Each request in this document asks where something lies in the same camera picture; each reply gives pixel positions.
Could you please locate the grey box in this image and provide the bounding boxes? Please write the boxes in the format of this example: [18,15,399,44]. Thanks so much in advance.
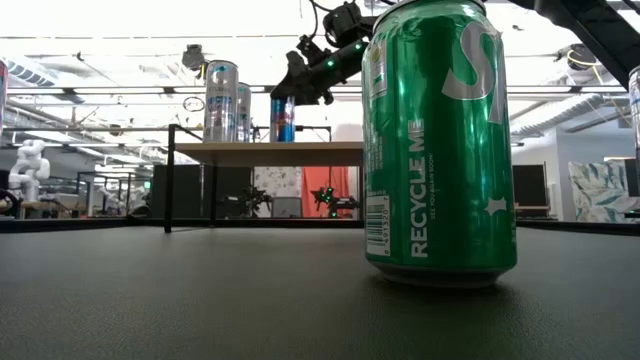
[272,196,303,219]

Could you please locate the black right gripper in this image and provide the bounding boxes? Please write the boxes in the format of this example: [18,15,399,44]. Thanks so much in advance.
[269,38,370,106]

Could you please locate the black table mat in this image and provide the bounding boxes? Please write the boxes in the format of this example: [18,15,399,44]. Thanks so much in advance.
[0,227,640,360]

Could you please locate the black partition panel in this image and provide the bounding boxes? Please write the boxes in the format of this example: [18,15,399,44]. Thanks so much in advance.
[152,164,254,220]

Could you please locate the long ceiling light strip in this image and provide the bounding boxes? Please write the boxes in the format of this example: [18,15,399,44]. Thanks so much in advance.
[7,85,365,96]

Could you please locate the black cable loop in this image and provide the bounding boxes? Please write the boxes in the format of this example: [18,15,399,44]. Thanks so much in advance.
[0,188,22,219]

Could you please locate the wooden shelf with black legs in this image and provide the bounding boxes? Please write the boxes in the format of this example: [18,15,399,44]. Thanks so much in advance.
[174,141,365,226]

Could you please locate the white floral panel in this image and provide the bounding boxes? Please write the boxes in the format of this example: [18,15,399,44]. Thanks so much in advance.
[252,167,304,220]

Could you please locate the black corner post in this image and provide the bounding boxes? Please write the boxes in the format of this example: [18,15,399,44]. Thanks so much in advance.
[163,123,205,235]

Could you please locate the blue silver Red Bull can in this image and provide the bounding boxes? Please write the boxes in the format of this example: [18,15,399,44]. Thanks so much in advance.
[269,96,297,143]

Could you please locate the black metal workbench frame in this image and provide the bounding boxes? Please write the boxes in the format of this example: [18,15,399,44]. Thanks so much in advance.
[74,171,151,219]

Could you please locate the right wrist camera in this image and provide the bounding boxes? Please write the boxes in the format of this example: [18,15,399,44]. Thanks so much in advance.
[322,1,365,47]

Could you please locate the black ceiling fixture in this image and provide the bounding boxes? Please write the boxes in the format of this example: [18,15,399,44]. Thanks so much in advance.
[555,43,599,71]
[181,44,206,71]

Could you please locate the black background monitor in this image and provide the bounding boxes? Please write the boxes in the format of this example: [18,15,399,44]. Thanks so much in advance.
[512,164,550,209]

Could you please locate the orange fabric panel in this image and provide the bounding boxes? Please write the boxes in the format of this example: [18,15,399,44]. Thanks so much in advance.
[301,167,351,220]

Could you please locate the leaf pattern curtain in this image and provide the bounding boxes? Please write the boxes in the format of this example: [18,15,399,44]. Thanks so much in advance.
[568,159,640,224]

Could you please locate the silver ventilation duct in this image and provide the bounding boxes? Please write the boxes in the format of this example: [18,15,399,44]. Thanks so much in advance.
[2,53,59,89]

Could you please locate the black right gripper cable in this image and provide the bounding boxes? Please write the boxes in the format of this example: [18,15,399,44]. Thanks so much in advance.
[307,0,331,39]

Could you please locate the white Celsius can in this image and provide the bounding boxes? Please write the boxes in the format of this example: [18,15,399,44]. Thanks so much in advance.
[236,82,253,143]
[203,59,240,144]

